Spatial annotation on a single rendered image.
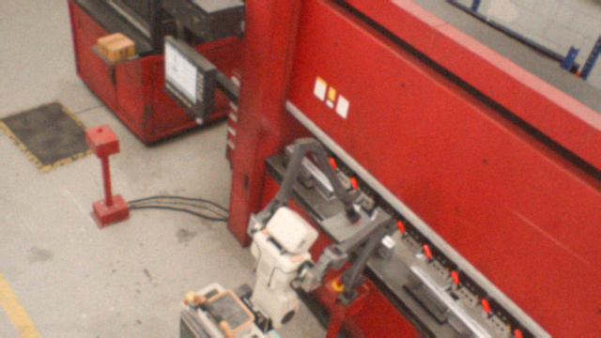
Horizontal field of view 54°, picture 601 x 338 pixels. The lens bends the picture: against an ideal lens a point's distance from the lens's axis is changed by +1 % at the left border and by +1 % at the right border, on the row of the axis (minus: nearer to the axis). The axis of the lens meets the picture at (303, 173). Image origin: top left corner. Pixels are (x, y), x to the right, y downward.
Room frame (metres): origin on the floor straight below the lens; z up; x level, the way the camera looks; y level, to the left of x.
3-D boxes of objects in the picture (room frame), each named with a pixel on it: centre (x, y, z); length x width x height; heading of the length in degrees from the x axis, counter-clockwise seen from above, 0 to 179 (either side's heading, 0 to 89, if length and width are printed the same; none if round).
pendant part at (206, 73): (3.08, 0.80, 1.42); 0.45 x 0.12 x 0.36; 48
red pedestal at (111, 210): (3.11, 1.42, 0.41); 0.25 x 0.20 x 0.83; 133
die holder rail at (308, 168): (2.98, -0.04, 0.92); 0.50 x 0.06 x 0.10; 43
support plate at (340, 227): (2.48, -0.31, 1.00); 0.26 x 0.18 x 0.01; 133
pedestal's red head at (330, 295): (2.17, -0.36, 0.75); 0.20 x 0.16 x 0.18; 47
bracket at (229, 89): (3.34, 0.67, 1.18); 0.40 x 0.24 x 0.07; 43
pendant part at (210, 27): (3.18, 0.77, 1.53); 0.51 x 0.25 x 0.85; 48
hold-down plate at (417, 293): (2.10, -0.79, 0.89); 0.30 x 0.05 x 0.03; 43
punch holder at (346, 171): (2.74, -0.26, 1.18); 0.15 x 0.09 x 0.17; 43
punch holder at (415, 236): (2.31, -0.67, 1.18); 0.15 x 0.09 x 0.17; 43
